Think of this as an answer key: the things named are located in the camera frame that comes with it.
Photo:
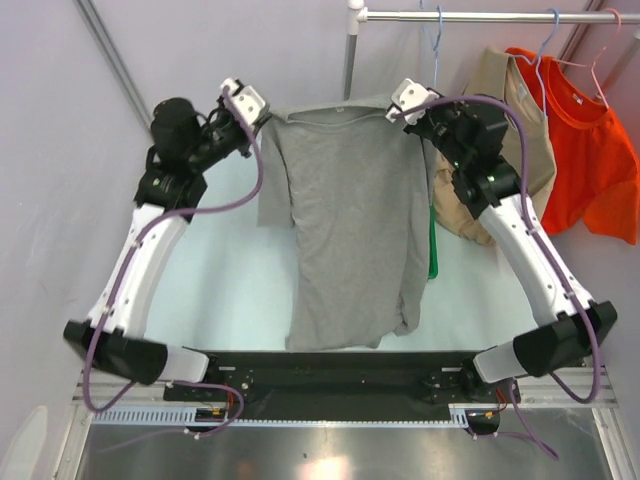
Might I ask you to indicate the light blue hanger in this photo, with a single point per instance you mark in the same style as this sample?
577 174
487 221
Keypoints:
435 40

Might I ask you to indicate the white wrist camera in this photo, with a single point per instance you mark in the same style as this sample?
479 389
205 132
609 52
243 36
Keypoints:
409 95
246 101

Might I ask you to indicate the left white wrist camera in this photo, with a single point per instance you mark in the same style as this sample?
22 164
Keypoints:
246 101

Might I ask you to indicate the orange t shirt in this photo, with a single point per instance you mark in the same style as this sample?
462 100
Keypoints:
597 178

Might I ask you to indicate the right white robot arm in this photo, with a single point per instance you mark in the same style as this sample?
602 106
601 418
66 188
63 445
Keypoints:
486 143

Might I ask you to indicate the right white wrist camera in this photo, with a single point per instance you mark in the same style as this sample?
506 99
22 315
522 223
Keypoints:
409 95

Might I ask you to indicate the green plastic bin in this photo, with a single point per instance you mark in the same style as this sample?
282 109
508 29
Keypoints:
433 252

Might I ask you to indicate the white slotted cable duct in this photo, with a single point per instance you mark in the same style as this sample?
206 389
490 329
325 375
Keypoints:
443 416

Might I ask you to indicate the grey t shirt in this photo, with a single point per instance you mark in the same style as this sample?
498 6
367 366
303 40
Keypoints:
356 189

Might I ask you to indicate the metal clothes rack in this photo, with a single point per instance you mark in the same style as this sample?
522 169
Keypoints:
358 13

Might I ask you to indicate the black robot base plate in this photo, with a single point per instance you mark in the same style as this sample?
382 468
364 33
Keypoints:
343 385

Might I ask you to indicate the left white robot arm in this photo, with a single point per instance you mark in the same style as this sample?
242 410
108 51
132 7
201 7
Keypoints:
185 145

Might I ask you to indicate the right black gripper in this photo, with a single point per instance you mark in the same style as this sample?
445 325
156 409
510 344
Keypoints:
418 127

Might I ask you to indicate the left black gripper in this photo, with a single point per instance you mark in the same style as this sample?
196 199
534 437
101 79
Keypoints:
244 142

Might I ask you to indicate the aluminium corner post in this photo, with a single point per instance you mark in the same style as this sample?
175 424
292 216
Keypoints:
115 62

